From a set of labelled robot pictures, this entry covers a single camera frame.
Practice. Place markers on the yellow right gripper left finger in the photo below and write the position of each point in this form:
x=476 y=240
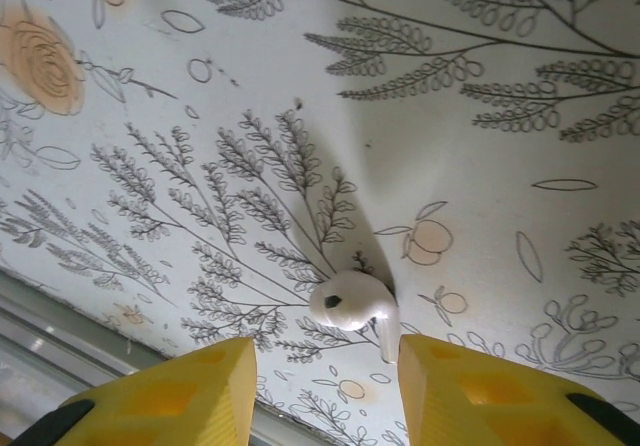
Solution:
x=175 y=401

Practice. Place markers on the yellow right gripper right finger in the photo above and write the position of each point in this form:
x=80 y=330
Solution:
x=475 y=406

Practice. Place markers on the white stemmed earbud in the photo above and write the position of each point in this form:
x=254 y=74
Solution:
x=350 y=301

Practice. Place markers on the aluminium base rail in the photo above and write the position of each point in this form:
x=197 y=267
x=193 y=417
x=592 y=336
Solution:
x=40 y=346

